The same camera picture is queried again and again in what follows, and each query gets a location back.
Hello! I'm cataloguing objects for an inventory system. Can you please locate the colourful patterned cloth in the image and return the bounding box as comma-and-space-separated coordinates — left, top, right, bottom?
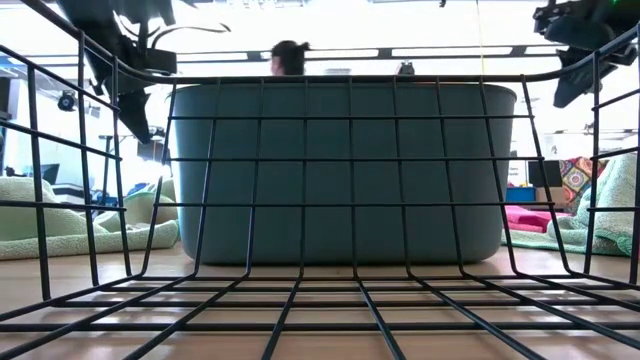
558, 156, 610, 212

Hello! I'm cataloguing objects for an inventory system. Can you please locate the blue box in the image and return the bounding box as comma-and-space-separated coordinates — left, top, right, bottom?
505, 185, 538, 204

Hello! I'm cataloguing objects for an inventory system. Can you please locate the thin yellow cord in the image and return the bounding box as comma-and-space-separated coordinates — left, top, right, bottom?
476, 0, 486, 77

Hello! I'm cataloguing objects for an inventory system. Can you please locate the round black camera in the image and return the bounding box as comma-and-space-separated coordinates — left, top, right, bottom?
56, 89, 79, 113

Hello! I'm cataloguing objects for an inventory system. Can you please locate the person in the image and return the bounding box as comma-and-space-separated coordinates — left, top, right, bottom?
269, 39, 312, 78

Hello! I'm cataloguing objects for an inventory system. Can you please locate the cardboard box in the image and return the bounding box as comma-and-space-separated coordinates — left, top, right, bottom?
534, 186, 567, 204

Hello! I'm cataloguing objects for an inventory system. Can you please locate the pink microfiber towel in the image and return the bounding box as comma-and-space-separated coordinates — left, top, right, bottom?
504, 204, 572, 235

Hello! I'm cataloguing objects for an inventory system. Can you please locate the teal plastic bin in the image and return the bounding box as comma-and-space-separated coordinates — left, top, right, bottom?
172, 82, 519, 266

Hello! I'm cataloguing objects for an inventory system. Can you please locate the black cable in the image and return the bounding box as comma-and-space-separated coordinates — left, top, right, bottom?
148, 21, 232, 51

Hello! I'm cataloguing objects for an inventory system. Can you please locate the black monitor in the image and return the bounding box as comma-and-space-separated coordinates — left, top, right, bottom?
527, 159, 564, 189

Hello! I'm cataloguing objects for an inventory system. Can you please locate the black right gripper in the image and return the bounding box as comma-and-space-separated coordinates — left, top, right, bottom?
531, 1, 640, 110

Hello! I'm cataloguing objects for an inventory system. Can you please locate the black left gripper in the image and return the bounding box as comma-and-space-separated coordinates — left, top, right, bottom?
79, 22, 179, 146

